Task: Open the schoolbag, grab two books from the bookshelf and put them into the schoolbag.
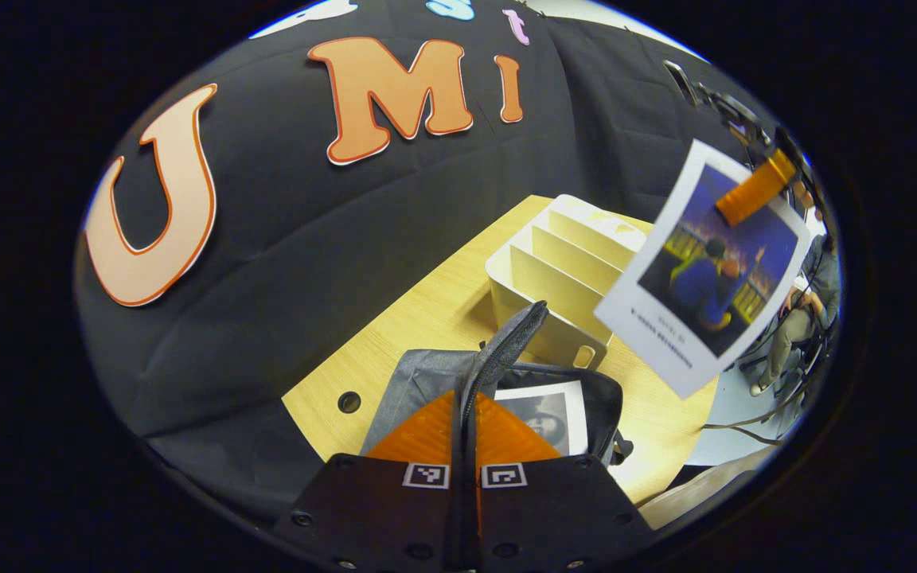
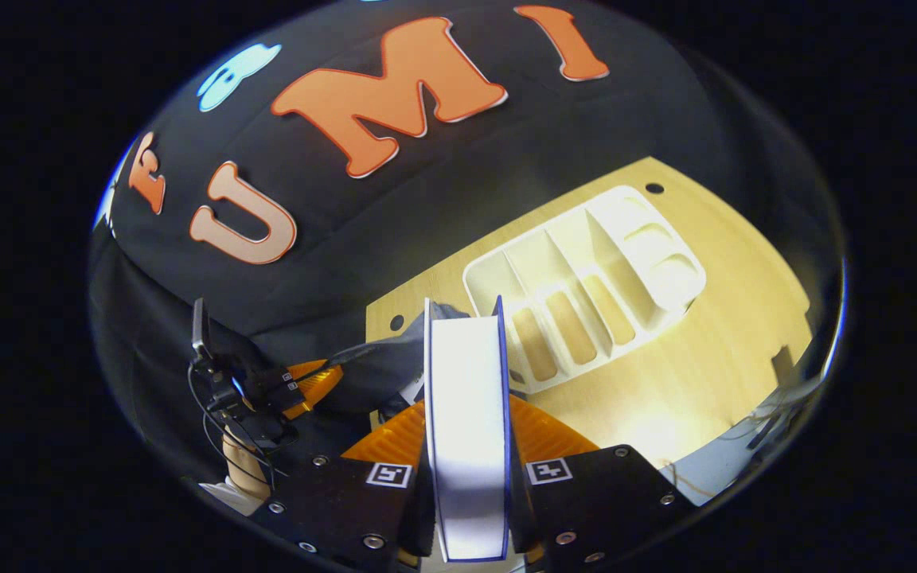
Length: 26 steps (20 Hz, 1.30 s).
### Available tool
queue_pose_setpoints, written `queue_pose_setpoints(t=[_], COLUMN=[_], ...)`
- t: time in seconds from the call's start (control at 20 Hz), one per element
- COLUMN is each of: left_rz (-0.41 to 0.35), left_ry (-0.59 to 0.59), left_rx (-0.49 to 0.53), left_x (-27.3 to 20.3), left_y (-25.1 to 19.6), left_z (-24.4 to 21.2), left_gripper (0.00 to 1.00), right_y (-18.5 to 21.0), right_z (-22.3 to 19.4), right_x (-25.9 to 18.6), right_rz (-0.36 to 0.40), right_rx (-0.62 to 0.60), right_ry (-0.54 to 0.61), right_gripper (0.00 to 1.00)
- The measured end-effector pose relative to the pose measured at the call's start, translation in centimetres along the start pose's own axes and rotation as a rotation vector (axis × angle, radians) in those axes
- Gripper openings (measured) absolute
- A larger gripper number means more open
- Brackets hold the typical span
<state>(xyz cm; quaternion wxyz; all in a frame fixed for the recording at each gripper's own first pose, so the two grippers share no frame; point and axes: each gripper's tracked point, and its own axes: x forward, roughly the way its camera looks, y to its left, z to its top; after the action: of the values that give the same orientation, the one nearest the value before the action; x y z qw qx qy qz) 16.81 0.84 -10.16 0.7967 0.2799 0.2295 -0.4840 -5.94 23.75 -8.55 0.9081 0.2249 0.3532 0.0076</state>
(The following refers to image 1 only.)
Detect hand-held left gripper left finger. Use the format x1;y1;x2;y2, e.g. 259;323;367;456
271;390;463;573

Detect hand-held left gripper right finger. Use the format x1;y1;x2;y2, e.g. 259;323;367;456
470;390;654;573

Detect grey photo cover book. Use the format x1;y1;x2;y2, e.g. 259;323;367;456
494;380;589;457

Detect blue photo cover book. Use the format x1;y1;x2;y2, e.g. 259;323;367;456
594;139;812;399

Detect grey schoolbag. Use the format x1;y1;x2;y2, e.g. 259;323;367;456
359;301;634;478

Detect white bookshelf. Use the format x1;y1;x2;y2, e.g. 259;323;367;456
486;194;654;371

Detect black office chair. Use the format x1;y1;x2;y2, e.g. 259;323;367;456
737;314;837;399

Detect black backdrop cloth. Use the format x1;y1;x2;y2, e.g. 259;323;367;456
76;0;778;518

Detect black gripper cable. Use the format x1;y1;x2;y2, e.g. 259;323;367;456
701;386;814;446

